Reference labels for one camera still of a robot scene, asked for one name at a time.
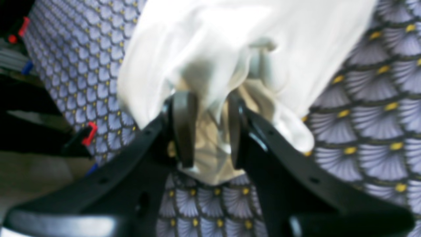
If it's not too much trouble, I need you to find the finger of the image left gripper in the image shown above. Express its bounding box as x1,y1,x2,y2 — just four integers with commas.
227,92,415,237
2,91,198,237

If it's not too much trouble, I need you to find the white T-shirt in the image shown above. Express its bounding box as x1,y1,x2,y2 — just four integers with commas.
117,0,377,185

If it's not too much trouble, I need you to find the red table clamp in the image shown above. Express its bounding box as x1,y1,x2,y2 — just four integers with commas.
5,16,30,44
61,122,98,158

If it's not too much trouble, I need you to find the grey cable bundle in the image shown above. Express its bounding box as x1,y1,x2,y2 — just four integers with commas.
0,46,33,76

